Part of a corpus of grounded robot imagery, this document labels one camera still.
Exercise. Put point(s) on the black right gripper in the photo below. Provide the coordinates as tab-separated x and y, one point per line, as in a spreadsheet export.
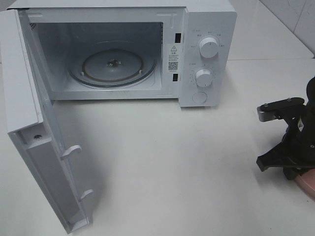
300	141

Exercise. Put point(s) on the pink round plate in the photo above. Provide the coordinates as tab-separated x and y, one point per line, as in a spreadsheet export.
307	182

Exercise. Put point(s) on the round white door button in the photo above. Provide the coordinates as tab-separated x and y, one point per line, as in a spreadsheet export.
199	97

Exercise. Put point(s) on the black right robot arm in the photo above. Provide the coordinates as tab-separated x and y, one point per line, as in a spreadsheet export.
310	90

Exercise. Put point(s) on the upper white power knob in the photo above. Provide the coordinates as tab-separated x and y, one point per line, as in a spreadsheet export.
209	47

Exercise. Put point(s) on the white microwave oven body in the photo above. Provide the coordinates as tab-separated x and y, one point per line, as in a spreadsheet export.
65	26

